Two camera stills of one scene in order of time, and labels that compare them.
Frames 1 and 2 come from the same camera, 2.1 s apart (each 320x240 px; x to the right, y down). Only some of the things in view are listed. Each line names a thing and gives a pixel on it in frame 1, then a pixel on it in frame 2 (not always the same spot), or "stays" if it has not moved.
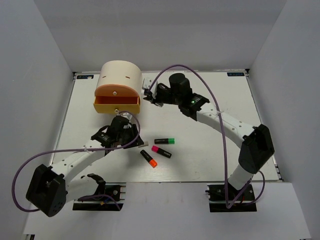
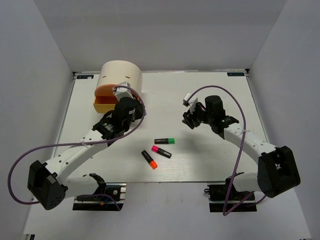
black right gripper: x=156 y=100 -> x=189 y=117
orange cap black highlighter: x=152 y=162 stays
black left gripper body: x=127 y=137 -> x=138 y=113
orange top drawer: x=116 y=90 stays
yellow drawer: x=116 y=104 stays
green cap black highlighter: x=169 y=141 stays
